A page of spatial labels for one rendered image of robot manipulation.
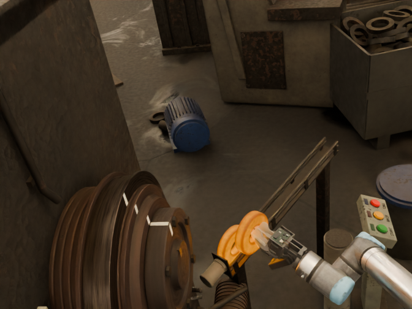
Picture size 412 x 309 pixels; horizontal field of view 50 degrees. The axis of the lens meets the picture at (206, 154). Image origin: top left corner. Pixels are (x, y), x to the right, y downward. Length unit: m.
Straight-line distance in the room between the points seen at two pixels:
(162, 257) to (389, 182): 1.61
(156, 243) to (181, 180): 2.21
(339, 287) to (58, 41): 1.04
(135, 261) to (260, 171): 2.26
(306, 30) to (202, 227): 1.68
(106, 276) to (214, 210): 2.02
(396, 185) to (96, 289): 1.74
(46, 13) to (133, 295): 0.65
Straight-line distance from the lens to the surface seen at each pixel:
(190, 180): 3.18
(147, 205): 1.05
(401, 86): 3.13
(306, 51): 3.59
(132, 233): 0.99
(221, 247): 1.64
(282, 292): 2.43
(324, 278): 1.44
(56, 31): 1.12
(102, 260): 0.94
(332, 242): 1.94
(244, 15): 3.59
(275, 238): 1.46
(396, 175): 2.44
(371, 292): 2.24
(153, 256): 0.99
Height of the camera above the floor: 1.94
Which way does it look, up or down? 35 degrees down
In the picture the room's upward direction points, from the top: 11 degrees counter-clockwise
